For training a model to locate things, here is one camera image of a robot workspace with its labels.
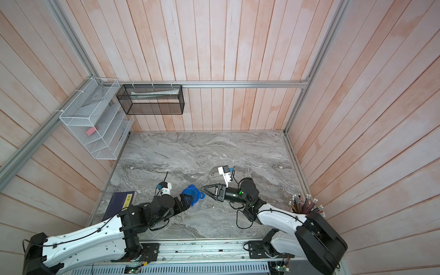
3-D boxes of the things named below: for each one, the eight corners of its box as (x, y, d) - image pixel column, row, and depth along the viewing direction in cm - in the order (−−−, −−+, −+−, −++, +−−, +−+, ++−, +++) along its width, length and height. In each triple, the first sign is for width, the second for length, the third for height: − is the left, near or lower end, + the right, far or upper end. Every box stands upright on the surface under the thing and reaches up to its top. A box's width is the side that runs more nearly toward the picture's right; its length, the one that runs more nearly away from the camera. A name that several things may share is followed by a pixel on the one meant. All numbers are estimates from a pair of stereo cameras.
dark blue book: (104, 220, 84) (102, 218, 82) (115, 192, 94) (113, 191, 92) (130, 220, 84) (128, 218, 82) (139, 192, 94) (137, 191, 92)
